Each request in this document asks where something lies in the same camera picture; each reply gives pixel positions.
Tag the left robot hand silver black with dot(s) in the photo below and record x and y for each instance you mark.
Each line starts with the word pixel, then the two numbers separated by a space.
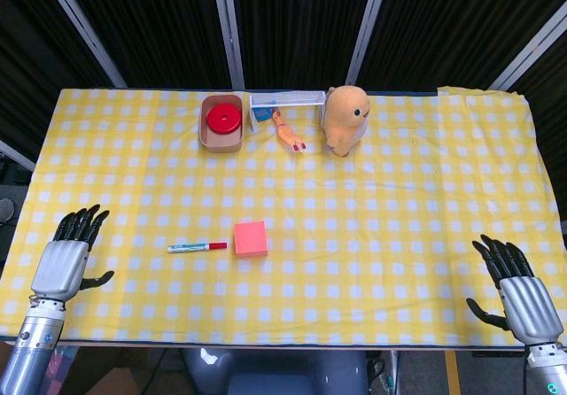
pixel 59 266

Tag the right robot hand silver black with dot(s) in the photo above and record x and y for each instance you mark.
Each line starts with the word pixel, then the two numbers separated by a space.
pixel 529 306

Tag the marker pen with red cap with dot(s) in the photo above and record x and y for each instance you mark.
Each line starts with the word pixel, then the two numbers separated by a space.
pixel 195 247

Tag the pink-red foam cube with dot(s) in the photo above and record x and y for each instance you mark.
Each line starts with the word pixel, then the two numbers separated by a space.
pixel 251 238

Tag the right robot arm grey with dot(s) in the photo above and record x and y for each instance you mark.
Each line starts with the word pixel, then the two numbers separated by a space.
pixel 547 368

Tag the yellow white checked tablecloth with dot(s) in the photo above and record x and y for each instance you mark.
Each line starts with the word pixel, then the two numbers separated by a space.
pixel 354 218

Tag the brown cardboard box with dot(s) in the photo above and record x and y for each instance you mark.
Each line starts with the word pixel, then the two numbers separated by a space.
pixel 111 381

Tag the beige rounded box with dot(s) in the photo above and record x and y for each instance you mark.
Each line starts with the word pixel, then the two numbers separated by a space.
pixel 220 142

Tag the red disc with hole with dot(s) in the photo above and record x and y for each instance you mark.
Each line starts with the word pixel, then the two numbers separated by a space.
pixel 217 122

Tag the grey-blue robot torso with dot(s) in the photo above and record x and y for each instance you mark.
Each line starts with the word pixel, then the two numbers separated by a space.
pixel 274 373

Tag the blue cloth piece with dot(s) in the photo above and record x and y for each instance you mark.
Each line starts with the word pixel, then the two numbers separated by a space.
pixel 262 113

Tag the orange plush toy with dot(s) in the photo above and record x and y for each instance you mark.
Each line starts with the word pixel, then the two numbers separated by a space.
pixel 343 122

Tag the black curtain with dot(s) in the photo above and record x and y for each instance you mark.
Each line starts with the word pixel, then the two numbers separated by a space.
pixel 155 23

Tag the orange rubber chicken toy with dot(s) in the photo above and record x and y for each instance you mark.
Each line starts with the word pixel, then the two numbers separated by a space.
pixel 285 133

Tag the white mesh toy goal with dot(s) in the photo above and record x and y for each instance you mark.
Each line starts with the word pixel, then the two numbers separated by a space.
pixel 288 98

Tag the grey aluminium frame post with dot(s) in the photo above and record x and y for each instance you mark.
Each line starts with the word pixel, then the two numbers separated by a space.
pixel 527 56
pixel 84 29
pixel 229 32
pixel 365 27
pixel 15 155

